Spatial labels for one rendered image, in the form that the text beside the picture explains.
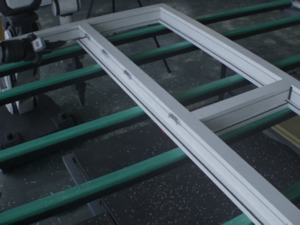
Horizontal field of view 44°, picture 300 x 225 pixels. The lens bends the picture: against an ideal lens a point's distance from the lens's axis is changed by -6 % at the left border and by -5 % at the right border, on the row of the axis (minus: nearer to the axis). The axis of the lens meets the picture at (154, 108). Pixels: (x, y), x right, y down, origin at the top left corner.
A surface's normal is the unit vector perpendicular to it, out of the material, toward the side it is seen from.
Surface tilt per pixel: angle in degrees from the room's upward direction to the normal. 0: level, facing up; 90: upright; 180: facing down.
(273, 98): 90
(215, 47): 90
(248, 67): 90
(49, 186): 0
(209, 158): 90
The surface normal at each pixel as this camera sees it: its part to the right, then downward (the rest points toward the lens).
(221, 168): -0.87, 0.29
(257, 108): 0.50, 0.48
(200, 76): -0.01, -0.83
